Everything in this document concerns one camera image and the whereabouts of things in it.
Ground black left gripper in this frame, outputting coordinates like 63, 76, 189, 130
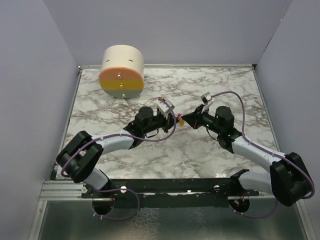
143, 112, 180, 135

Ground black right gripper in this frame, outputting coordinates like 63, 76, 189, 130
182, 104, 223, 135

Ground yellow key tag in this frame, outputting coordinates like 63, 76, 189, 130
179, 119, 185, 126

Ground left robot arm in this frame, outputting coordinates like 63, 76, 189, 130
56, 106, 179, 198

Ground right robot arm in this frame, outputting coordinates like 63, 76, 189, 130
181, 104, 315, 207

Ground round three-drawer storage box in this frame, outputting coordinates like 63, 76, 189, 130
98, 45, 145, 99

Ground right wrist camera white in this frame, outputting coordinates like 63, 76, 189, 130
200, 92, 213, 113

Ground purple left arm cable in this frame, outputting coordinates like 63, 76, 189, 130
60, 97, 177, 221

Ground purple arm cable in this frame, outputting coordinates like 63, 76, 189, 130
60, 97, 177, 221
209, 91, 316, 218

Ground aluminium table frame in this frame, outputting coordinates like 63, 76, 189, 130
30, 65, 315, 240

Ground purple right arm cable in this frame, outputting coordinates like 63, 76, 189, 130
209, 91, 316, 218

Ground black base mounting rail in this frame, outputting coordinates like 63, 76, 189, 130
81, 177, 259, 209

